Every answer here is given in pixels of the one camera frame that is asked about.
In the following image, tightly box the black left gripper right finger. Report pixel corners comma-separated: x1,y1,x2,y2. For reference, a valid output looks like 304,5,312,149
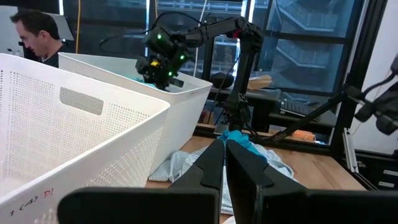
226,139,398,224

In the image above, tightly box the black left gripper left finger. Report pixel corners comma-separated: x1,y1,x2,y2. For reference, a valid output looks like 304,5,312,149
57,139,225,224

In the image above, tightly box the teal garment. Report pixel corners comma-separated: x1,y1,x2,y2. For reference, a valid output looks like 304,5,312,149
133,77,158,88

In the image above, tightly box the pale blue-white garment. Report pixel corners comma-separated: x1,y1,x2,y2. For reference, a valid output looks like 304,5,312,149
148,143,296,215

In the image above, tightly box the small bright blue cloth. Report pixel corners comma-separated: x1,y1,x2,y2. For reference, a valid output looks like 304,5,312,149
216,129,264,156

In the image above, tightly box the white perforated plastic bin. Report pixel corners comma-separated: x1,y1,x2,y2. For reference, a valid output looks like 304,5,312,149
58,52,213,175

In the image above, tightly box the black domed object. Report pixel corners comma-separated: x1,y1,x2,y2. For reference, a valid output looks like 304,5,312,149
211,72,234,90

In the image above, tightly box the black laptop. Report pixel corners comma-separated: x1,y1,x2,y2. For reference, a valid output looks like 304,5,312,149
279,99,315,118

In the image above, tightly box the tan cardboard piece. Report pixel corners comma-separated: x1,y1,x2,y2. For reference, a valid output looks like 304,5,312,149
247,74,273,91

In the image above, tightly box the black desk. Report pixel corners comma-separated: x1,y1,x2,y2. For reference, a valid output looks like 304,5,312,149
208,86,340,133

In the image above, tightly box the white bin with red handwriting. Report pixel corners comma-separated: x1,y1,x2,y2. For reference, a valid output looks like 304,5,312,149
0,52,171,224

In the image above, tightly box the thin white cable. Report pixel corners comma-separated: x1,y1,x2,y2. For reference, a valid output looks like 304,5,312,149
192,0,208,77

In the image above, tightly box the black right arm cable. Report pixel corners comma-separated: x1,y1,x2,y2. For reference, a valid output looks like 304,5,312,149
99,11,218,52

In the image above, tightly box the thin yellow cable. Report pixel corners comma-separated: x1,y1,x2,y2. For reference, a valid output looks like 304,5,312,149
75,0,82,54

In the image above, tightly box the silver metal bracket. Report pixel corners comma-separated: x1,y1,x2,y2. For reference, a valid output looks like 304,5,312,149
341,127,358,174

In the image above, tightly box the black cable bundle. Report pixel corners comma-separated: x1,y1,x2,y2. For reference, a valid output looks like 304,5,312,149
343,52,398,136

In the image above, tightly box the black aluminium rig frame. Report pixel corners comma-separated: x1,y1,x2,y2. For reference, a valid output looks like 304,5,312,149
192,0,398,190

